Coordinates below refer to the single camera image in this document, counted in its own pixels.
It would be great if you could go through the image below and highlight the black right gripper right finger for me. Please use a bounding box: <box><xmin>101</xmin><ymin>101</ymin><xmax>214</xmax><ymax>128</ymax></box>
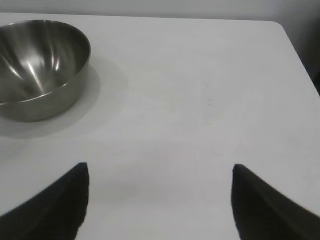
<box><xmin>230</xmin><ymin>163</ymin><xmax>320</xmax><ymax>240</ymax></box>

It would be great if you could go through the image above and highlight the stainless steel mixing bowl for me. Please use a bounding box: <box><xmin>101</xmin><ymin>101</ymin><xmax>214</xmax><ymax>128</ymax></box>
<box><xmin>0</xmin><ymin>19</ymin><xmax>91</xmax><ymax>123</ymax></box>

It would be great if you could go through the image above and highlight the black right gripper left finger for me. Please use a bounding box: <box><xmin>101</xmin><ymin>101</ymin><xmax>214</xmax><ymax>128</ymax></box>
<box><xmin>0</xmin><ymin>162</ymin><xmax>90</xmax><ymax>240</ymax></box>

